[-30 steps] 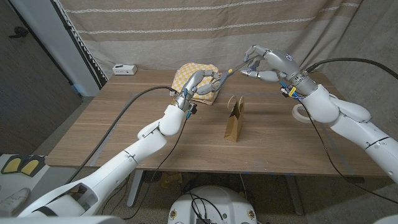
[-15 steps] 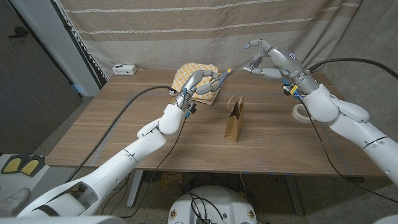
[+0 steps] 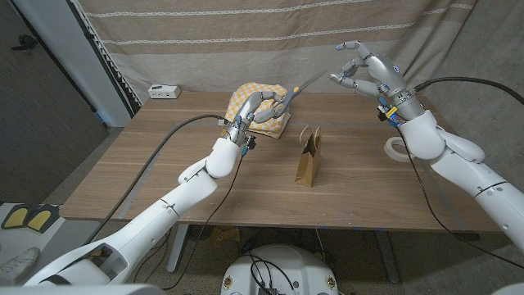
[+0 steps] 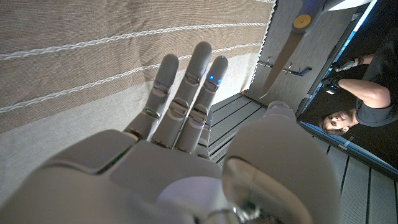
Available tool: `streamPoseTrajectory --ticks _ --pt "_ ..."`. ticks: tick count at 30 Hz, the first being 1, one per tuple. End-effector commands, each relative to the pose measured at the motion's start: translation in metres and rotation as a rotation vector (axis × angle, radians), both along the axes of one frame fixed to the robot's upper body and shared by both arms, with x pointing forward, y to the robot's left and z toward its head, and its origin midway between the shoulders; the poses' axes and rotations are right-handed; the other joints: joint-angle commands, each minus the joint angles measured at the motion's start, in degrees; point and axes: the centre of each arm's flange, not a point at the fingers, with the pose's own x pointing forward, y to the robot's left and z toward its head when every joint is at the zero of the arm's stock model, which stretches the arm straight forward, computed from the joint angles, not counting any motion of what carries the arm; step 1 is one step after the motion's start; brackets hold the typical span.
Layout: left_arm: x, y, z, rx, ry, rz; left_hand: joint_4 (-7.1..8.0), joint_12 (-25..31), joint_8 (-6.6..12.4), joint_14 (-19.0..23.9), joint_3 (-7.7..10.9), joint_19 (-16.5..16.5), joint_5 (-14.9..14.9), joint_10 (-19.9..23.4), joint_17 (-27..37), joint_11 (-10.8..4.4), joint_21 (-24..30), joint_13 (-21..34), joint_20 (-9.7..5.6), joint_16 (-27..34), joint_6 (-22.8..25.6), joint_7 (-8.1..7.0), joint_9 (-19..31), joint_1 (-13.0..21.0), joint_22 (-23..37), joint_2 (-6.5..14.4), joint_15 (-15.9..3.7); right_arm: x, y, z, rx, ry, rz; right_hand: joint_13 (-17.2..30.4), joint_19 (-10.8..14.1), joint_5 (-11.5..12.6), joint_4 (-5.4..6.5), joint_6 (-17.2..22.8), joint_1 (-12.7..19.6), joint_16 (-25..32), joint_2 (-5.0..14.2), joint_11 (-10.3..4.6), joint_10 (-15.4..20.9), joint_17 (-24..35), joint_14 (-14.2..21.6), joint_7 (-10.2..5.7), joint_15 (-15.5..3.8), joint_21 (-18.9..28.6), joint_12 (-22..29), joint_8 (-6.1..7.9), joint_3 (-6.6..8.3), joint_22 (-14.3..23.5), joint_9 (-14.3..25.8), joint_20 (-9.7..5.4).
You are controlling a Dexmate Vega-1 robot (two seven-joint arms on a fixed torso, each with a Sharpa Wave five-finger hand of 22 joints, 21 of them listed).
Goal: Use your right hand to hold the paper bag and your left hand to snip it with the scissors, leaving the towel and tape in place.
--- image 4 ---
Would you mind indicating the man in dark shirt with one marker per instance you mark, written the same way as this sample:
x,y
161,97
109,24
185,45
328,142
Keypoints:
x,y
373,115

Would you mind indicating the beige striped curtain backdrop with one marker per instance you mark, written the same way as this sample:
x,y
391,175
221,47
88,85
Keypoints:
x,y
77,62

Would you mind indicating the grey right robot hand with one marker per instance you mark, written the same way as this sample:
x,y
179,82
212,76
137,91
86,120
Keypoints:
x,y
161,174

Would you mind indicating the dark grey door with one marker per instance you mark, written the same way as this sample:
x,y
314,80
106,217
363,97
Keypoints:
x,y
323,46

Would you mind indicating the black gloved person hand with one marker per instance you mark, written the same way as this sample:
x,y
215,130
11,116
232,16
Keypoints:
x,y
331,84
348,64

